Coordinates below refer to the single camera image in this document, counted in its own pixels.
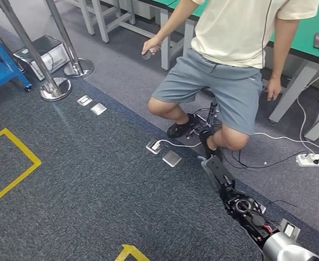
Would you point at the chrome base stool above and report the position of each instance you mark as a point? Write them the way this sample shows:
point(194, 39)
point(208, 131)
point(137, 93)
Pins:
point(213, 111)

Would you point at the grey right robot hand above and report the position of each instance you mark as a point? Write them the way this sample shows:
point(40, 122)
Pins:
point(207, 173)

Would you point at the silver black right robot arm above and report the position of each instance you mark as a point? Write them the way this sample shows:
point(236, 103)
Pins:
point(284, 248)

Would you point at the chrome stanchion with round base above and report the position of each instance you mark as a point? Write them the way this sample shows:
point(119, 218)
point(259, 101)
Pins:
point(27, 43)
point(64, 36)

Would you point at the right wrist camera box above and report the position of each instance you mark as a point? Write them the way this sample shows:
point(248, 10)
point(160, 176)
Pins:
point(219, 171)

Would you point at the metal floor socket plate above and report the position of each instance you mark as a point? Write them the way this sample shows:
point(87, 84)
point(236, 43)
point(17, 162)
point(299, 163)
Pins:
point(171, 158)
point(153, 147)
point(98, 108)
point(262, 209)
point(290, 230)
point(84, 100)

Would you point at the person's black shoe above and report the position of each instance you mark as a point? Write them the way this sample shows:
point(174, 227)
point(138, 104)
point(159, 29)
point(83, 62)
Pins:
point(180, 129)
point(209, 149)

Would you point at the yellow floor tape square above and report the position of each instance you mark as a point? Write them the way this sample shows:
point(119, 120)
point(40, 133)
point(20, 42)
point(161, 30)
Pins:
point(132, 250)

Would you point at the white frame workbench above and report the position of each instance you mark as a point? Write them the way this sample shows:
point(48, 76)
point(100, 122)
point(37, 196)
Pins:
point(86, 18)

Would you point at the black box with white label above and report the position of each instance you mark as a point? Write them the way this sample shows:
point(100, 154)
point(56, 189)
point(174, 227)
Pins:
point(44, 45)

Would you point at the person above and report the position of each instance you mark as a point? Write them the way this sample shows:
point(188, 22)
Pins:
point(230, 36)

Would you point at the white power strip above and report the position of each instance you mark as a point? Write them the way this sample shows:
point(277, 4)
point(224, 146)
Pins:
point(309, 160)

